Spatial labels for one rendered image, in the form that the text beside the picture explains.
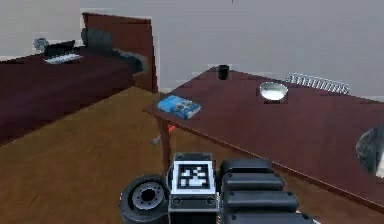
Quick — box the white bowl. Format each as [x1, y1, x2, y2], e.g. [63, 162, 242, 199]
[259, 81, 289, 102]

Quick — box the black laptop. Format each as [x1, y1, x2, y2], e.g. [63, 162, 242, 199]
[43, 40, 83, 65]

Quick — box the dark red bed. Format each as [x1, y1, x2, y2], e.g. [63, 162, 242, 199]
[0, 12, 159, 146]

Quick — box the black cup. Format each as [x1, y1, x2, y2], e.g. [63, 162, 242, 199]
[217, 64, 231, 81]

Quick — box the white wire rack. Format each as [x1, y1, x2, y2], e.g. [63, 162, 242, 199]
[285, 73, 350, 96]

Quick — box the dark grey round object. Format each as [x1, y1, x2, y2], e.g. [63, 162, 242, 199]
[355, 125, 384, 177]

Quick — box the grey pillow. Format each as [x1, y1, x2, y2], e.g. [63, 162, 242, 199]
[80, 27, 148, 74]

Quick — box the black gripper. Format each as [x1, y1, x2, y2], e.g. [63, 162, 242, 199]
[118, 173, 172, 224]

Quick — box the dark red wooden table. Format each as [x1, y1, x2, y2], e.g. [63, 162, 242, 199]
[142, 65, 384, 214]

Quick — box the blue box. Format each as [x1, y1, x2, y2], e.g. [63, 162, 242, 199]
[157, 94, 202, 120]

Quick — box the small grey blue object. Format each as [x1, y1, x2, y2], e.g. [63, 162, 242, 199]
[33, 37, 50, 52]

